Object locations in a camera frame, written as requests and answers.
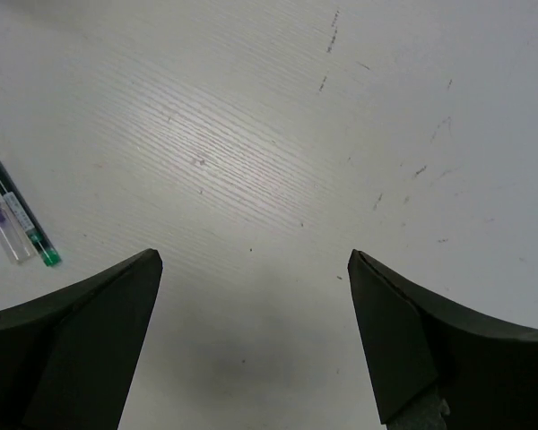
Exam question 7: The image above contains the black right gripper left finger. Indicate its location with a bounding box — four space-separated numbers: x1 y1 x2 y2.
0 249 162 430

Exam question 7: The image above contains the green gel pen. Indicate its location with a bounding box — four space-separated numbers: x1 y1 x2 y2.
0 161 61 267

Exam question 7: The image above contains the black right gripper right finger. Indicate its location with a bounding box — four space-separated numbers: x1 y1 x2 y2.
348 250 538 429

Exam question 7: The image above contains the purple gel pen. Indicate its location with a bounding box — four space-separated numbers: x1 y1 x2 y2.
0 203 32 264

